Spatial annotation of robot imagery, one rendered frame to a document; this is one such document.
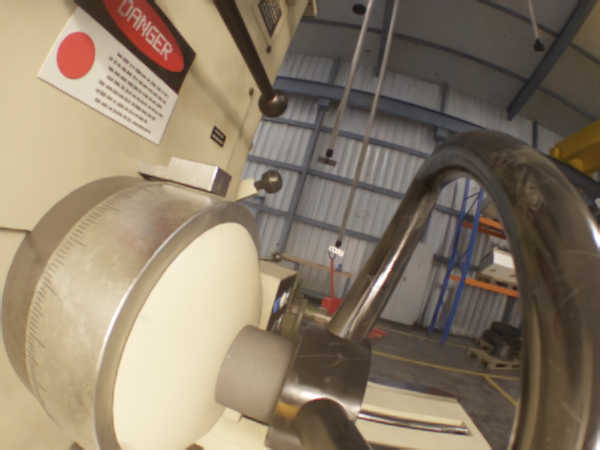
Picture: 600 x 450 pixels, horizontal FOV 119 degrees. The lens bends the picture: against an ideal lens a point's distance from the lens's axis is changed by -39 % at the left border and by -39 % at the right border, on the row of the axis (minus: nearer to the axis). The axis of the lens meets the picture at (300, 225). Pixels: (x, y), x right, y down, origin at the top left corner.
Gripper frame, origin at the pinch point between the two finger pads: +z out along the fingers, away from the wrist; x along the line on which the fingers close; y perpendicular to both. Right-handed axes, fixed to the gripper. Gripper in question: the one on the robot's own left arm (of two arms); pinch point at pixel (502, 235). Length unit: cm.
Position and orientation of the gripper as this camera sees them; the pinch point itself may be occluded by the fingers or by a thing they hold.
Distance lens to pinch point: 30.9
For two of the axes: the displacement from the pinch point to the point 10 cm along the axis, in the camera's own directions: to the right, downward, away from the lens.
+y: -0.2, -4.9, -8.7
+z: -9.5, -2.7, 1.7
